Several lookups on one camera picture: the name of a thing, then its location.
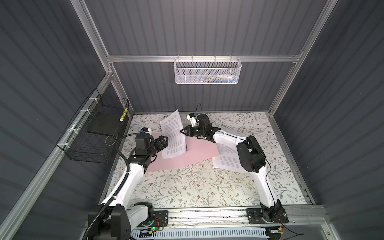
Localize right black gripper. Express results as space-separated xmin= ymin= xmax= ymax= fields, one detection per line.
xmin=180 ymin=126 xmax=206 ymax=137

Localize pink folder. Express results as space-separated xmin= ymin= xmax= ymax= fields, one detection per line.
xmin=147 ymin=137 xmax=220 ymax=172

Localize printed paper sheet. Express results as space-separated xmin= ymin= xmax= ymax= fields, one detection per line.
xmin=160 ymin=110 xmax=187 ymax=159

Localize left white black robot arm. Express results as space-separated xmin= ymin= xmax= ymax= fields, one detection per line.
xmin=82 ymin=128 xmax=169 ymax=240

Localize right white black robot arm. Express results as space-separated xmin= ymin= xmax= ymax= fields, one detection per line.
xmin=180 ymin=113 xmax=288 ymax=225

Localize yellow marker pen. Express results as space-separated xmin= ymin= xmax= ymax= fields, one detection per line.
xmin=120 ymin=108 xmax=128 ymax=122

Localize stack of printed papers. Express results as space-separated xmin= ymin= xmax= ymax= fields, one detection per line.
xmin=213 ymin=130 xmax=250 ymax=174

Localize black foam pad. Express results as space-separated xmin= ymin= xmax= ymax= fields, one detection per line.
xmin=87 ymin=113 xmax=121 ymax=137

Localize pens in white basket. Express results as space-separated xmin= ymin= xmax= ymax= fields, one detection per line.
xmin=201 ymin=75 xmax=238 ymax=84

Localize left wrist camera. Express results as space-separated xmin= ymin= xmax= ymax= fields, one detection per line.
xmin=140 ymin=127 xmax=152 ymax=135

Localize white mesh wall basket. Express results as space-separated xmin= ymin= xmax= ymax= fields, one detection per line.
xmin=173 ymin=58 xmax=242 ymax=85

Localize black wire wall basket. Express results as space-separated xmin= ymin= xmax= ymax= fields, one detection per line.
xmin=57 ymin=91 xmax=130 ymax=164

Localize white vented cable duct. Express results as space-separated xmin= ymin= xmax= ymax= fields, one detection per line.
xmin=130 ymin=227 xmax=269 ymax=240

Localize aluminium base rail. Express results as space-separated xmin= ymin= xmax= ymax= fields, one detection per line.
xmin=86 ymin=205 xmax=328 ymax=229

